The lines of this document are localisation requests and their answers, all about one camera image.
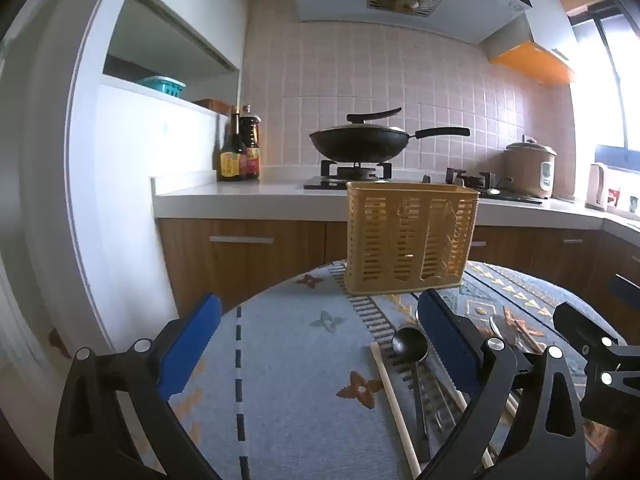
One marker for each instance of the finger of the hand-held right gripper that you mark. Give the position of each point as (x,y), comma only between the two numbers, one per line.
(580,325)
(617,390)

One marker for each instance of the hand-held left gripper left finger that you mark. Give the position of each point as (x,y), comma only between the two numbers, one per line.
(192,340)

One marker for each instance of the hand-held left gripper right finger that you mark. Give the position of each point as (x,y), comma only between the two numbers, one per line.
(447,345)

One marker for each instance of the black metal spoon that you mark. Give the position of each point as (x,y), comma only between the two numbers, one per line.
(411,344)

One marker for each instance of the silver metal spoon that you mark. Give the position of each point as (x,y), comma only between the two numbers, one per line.
(500,329)

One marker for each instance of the light wooden chopstick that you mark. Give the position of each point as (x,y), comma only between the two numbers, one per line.
(395,410)
(472,430)

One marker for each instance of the yellow plastic utensil basket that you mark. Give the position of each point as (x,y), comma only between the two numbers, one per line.
(410,240)

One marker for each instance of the wooden base cabinet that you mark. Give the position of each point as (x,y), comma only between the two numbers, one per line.
(250,270)

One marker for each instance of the patterned blue tablecloth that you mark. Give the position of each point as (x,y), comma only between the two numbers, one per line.
(300,360)

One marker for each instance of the white electric kettle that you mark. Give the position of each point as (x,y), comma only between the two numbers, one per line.
(596,187)

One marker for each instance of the beige rice cooker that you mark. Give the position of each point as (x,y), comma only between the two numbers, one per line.
(530,170)

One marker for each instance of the yellow label sauce bottle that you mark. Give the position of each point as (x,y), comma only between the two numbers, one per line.
(230,162)

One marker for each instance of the red label sauce bottle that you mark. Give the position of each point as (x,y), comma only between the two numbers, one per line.
(251,155)

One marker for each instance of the black gas stove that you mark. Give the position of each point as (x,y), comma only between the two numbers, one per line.
(325,183)

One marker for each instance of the black wok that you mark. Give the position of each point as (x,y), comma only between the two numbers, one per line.
(360,142)

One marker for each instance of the brown box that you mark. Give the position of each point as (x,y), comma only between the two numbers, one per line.
(212,105)

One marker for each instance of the kitchen window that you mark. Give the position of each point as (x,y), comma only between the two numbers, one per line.
(600,85)

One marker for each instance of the black wok lid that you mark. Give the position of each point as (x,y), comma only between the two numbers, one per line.
(372,115)

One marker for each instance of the teal plastic basket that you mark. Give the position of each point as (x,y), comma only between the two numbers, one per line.
(162,86)

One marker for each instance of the white range hood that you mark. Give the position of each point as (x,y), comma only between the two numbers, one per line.
(340,0)

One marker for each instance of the orange wall cabinet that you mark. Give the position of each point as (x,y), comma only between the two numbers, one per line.
(540,62)

